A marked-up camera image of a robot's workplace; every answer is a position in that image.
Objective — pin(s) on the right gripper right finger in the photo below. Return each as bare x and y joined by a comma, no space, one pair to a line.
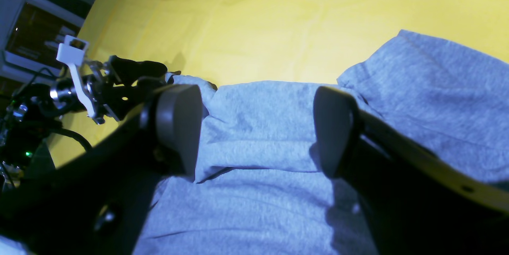
413,203

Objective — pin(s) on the grey t-shirt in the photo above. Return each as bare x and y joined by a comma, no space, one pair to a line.
259,189

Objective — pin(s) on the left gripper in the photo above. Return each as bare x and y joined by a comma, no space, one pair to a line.
104,89

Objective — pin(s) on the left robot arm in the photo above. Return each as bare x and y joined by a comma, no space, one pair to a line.
35,111

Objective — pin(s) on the yellow table cloth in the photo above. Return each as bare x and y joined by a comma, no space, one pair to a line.
238,41

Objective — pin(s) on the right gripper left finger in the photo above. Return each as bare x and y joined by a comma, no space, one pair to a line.
97,204

